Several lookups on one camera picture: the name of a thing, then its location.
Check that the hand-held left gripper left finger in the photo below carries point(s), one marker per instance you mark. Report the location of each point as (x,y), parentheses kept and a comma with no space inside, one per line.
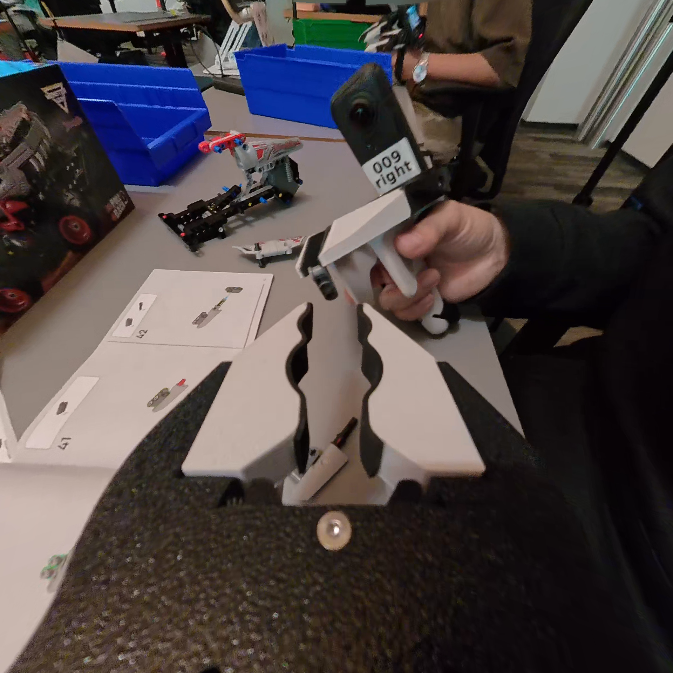
(247,410)

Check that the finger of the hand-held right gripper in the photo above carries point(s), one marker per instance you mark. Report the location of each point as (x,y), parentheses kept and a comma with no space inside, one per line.
(306,258)
(363,226)

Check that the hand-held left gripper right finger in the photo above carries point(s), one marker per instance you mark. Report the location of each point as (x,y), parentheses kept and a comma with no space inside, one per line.
(420,415)

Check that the dark grey toy connector piece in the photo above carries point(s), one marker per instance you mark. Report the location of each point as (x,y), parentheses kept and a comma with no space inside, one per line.
(326,284)

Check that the white toy blade piece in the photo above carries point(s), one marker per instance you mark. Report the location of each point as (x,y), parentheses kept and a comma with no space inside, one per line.
(326,468)

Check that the person's right forearm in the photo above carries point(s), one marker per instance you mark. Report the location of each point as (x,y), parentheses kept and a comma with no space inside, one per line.
(568,263)

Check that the person's right hand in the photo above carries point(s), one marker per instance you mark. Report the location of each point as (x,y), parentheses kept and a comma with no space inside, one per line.
(457,252)

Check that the white red toy panel piece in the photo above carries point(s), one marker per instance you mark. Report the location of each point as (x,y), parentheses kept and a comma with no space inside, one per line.
(273,246)

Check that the blue plastic bin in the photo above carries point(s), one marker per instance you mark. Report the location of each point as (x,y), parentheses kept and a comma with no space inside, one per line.
(294,89)
(157,157)
(131,84)

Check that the silver wristwatch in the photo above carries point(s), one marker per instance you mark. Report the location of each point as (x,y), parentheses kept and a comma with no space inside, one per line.
(420,68)

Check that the black toy truck chassis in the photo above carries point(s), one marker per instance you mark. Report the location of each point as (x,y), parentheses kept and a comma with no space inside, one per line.
(210,221)

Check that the green plastic bin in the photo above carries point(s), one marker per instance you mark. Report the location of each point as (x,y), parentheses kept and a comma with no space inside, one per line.
(326,34)

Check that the black white hand-held device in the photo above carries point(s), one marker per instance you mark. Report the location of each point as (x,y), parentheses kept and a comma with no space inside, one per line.
(394,29)

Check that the white instruction booklet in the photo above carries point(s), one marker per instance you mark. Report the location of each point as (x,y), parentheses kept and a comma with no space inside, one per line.
(184,315)

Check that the black office chair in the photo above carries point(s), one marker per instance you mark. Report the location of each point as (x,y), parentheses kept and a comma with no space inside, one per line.
(499,152)

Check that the person's black hoodie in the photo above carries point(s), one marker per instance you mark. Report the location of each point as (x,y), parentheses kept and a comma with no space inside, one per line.
(604,473)

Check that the wooden table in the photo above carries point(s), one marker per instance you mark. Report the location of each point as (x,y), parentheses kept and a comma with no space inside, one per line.
(131,22)

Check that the black tripod leg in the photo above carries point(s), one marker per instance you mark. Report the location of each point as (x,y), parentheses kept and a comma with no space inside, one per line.
(620,142)

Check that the black toy truck box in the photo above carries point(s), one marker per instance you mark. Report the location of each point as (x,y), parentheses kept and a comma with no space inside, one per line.
(47,184)

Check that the white stand frame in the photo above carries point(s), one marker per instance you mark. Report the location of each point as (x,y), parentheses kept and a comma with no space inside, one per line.
(231,47)

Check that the metal door frame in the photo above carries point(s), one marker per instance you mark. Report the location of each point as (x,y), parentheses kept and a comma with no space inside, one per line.
(615,79)

